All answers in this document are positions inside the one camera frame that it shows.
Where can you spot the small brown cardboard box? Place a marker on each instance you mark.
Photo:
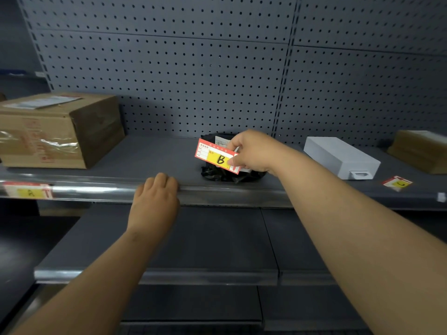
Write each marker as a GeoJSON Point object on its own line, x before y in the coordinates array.
{"type": "Point", "coordinates": [419, 149]}

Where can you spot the person's left fingers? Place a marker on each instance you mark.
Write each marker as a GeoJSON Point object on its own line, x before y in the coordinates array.
{"type": "Point", "coordinates": [159, 183]}

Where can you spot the person's left hand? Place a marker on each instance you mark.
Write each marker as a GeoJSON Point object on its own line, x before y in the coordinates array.
{"type": "Point", "coordinates": [153, 209]}

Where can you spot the person's left forearm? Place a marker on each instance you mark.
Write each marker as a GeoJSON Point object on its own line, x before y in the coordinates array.
{"type": "Point", "coordinates": [94, 289]}

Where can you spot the small white tag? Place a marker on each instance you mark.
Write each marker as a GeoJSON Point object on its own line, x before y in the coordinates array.
{"type": "Point", "coordinates": [441, 197]}

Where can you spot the person's right thumb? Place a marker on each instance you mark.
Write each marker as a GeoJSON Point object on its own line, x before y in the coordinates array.
{"type": "Point", "coordinates": [235, 160]}

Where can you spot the grey metal shelf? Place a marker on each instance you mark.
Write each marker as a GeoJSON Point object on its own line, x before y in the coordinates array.
{"type": "Point", "coordinates": [195, 303]}
{"type": "Point", "coordinates": [153, 158]}
{"type": "Point", "coordinates": [216, 240]}

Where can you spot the large taped cardboard box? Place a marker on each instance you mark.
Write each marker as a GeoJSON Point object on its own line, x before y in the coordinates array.
{"type": "Point", "coordinates": [59, 136]}

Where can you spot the red and yellow shelf label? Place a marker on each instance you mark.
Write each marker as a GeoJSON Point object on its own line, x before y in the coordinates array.
{"type": "Point", "coordinates": [213, 156]}
{"type": "Point", "coordinates": [397, 183]}
{"type": "Point", "coordinates": [29, 191]}

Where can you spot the white shipping label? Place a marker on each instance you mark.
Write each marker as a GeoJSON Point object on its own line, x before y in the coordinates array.
{"type": "Point", "coordinates": [42, 102]}

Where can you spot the grey pegboard back panel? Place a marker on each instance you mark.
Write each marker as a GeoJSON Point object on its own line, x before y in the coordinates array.
{"type": "Point", "coordinates": [370, 83]}
{"type": "Point", "coordinates": [167, 73]}

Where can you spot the person's right hand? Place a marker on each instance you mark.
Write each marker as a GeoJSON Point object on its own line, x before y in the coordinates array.
{"type": "Point", "coordinates": [256, 149]}

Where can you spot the white rectangular box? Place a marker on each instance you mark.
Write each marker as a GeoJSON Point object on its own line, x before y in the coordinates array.
{"type": "Point", "coordinates": [337, 155]}

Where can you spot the person's right forearm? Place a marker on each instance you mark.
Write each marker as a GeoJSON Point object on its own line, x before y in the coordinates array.
{"type": "Point", "coordinates": [359, 247]}

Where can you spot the black plastic bag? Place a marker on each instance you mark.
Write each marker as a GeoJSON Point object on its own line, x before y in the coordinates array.
{"type": "Point", "coordinates": [218, 173]}

